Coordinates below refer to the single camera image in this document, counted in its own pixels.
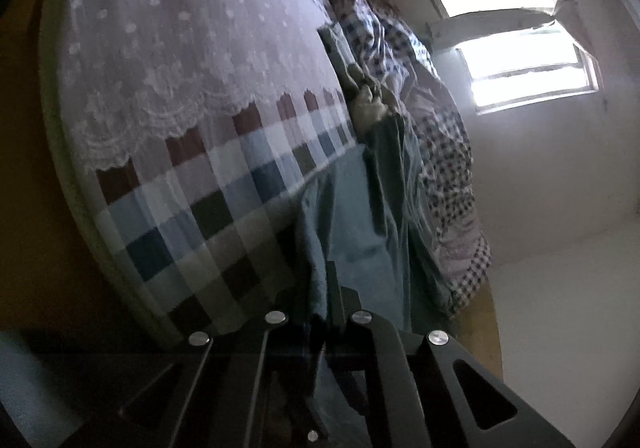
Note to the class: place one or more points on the checked bed sheet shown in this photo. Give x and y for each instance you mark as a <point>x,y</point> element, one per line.
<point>175,78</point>

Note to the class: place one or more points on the khaki garment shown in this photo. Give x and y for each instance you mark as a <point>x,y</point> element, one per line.
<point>372,108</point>

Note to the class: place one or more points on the checked duvet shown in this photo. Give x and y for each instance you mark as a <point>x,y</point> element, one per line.
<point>445,168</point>

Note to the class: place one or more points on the teal shirt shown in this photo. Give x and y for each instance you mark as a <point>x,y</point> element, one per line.
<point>360,228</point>

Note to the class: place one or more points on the light blue folded cloth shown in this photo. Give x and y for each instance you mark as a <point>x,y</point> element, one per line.
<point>335,43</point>

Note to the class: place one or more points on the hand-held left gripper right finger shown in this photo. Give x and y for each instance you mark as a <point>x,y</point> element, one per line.
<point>345,328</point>

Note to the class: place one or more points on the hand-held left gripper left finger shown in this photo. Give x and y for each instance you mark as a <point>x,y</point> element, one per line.
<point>260,368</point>

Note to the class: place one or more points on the wooden headboard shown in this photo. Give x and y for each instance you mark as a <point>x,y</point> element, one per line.
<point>480,328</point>

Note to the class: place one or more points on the window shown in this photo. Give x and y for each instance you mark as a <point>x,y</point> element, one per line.
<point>525,58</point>

